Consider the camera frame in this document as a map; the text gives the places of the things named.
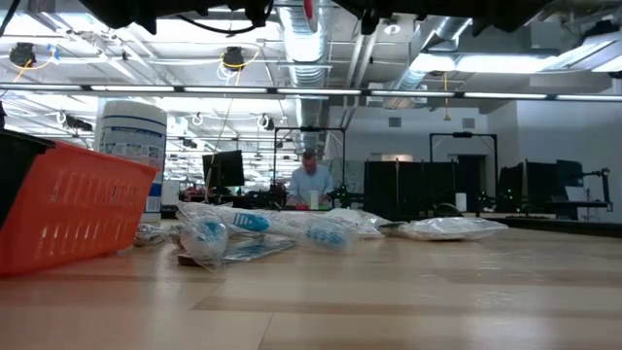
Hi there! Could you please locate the silver ceiling air duct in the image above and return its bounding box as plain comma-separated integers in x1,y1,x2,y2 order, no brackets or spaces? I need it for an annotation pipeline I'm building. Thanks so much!
275,0,334,147

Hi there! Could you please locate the clear bag of cotton pads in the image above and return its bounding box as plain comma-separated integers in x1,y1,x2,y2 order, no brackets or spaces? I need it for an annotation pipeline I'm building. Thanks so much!
324,207,393,240
388,216,510,243

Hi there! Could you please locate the orange slotted plastic basket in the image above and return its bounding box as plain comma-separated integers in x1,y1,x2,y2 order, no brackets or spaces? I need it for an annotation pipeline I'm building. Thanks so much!
0,139,159,278

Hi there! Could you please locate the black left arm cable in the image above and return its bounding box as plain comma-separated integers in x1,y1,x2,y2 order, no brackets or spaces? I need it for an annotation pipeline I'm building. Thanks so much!
0,0,21,38

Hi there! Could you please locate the white wipes canister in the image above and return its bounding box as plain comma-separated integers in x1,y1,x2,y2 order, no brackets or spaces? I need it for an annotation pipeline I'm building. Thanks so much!
94,99,168,226

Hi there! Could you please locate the thin black station frame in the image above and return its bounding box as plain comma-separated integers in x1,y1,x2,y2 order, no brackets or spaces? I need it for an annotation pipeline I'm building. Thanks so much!
429,131,500,215
272,126,348,205

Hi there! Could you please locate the black dome-shaped object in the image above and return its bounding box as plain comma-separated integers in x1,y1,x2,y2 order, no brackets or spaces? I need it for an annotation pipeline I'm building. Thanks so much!
433,202,466,219

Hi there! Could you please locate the black partition panel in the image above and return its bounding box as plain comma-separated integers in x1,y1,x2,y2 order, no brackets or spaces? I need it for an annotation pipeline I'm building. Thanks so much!
363,159,487,219

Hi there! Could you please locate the bright ceiling light panel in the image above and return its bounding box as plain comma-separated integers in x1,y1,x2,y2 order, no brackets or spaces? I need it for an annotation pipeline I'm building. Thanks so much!
410,52,560,74

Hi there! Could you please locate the black ceiling-hung device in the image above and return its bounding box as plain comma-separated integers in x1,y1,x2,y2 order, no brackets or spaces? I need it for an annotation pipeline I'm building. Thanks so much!
222,46,247,73
9,42,38,68

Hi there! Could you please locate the black background workstation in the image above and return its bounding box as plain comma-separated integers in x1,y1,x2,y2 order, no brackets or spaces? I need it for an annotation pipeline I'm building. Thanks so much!
498,159,584,215

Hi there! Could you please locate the black background monitor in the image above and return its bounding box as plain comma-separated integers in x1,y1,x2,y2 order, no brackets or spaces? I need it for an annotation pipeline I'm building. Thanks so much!
202,149,246,190

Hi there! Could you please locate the long ceiling light strip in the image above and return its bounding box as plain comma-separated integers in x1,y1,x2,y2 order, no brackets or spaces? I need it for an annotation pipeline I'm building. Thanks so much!
0,83,622,102

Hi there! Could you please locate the black plastic bin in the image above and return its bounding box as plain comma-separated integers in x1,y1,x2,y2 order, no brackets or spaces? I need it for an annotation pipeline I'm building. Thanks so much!
0,129,56,229

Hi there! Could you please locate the yellow hanging cord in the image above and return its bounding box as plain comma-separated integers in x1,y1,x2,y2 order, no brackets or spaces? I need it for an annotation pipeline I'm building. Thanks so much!
441,71,452,123

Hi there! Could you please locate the person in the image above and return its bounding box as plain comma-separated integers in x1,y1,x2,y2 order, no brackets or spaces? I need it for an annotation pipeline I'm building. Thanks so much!
286,149,335,208

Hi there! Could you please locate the black aluminium table frame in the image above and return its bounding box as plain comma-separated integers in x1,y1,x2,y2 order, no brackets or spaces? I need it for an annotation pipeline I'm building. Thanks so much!
485,213,622,239

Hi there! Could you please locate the crinkled clear packet silver clipper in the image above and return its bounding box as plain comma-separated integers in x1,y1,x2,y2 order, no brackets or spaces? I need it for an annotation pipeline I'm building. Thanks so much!
132,222,182,247

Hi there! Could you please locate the bagged black comb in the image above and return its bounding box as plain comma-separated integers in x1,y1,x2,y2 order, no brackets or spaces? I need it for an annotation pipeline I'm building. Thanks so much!
177,236,298,267

